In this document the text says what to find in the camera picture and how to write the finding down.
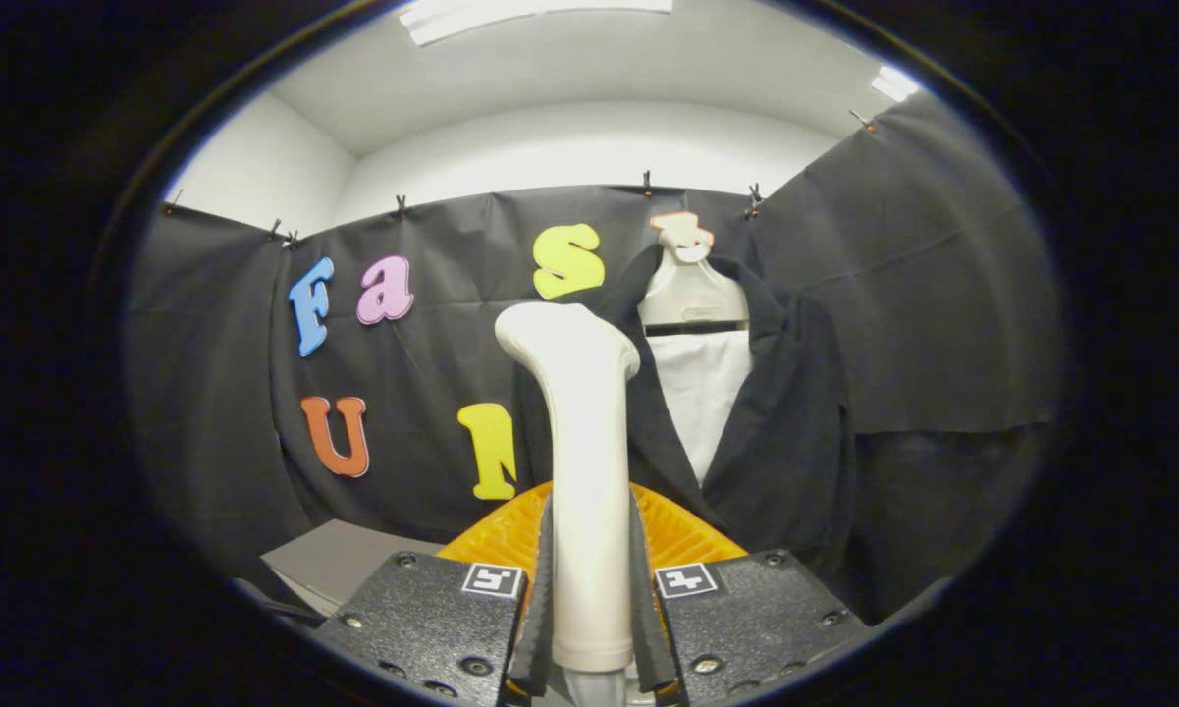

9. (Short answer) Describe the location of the black backdrop cloth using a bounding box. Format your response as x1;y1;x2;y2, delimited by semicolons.
126;93;1066;625

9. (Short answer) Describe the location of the white garment steamer head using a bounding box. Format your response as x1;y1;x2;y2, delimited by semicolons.
494;301;641;674

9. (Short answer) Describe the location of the grey cabinet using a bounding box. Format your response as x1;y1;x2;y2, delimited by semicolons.
260;518;448;615

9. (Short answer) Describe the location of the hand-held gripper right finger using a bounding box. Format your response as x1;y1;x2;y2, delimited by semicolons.
630;481;870;707

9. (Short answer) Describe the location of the white steamer hanger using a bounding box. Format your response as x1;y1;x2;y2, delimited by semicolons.
638;236;750;337

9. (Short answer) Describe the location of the black jacket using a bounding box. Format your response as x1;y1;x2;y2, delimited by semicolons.
515;244;857;590

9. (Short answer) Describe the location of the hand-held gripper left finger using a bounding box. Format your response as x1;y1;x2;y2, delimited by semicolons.
314;481;557;707

